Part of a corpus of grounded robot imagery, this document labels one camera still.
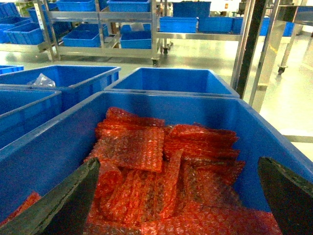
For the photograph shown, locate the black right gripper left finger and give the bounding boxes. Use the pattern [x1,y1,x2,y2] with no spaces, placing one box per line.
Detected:
[0,158,100,235]

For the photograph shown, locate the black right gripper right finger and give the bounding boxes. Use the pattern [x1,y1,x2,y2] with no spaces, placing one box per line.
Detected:
[258,157,313,235]

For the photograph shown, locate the blue bin with red wrap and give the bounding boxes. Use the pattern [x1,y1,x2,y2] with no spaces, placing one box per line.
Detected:
[0,92,313,235]

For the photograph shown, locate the blue bin at left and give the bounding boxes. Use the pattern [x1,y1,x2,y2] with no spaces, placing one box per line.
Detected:
[0,88,62,148]

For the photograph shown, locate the blue bin with plastic bag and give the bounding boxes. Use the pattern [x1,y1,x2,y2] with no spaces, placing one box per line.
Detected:
[0,65,121,112]

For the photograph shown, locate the empty blue bin behind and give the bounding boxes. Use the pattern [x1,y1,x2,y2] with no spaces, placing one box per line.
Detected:
[105,68,240,98]

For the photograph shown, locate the far steel shelf cart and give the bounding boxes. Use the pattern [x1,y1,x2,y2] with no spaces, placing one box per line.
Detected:
[33,0,164,68]

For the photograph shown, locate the red bubble wrap bags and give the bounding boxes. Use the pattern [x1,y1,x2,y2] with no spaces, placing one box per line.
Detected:
[0,107,281,235]

